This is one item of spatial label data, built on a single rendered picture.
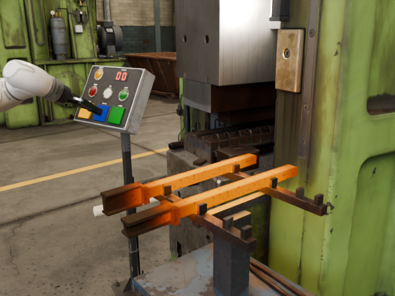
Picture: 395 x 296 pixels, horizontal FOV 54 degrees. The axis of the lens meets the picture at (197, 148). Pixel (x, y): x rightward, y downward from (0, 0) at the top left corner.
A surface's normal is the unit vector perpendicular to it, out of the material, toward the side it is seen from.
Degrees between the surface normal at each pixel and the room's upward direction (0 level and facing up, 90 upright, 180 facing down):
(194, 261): 0
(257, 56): 90
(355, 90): 89
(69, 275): 0
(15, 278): 0
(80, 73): 90
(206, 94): 90
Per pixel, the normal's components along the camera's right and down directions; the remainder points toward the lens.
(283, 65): -0.87, 0.15
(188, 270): -0.01, -0.96
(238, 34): 0.49, 0.25
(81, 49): 0.54, 0.05
